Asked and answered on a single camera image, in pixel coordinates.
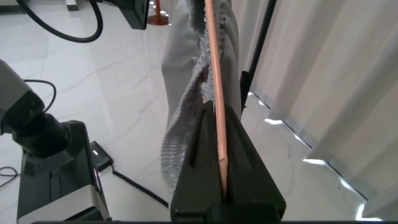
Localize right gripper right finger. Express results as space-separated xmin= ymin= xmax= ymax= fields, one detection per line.
xmin=223 ymin=103 xmax=287 ymax=222

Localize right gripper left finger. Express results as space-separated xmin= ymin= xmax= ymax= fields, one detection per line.
xmin=170 ymin=100 xmax=225 ymax=222

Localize pink clothes hanger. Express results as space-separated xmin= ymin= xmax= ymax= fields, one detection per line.
xmin=203 ymin=0 xmax=229 ymax=200

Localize pale grey shorts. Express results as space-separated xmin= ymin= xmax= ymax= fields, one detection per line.
xmin=159 ymin=0 xmax=243 ymax=193

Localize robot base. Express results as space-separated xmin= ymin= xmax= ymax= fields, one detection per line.
xmin=17 ymin=120 xmax=112 ymax=224

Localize black clothes rack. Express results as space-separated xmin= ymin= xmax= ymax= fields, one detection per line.
xmin=239 ymin=0 xmax=278 ymax=113

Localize black power adapter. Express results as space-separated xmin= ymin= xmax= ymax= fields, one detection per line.
xmin=89 ymin=141 xmax=114 ymax=172

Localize white curtain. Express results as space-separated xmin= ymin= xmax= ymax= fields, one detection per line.
xmin=231 ymin=0 xmax=398 ymax=220

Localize red stand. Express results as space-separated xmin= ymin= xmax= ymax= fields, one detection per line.
xmin=147 ymin=0 xmax=170 ymax=26

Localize black cable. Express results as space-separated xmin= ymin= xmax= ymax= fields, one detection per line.
xmin=111 ymin=169 xmax=170 ymax=208
xmin=15 ymin=0 xmax=104 ymax=44

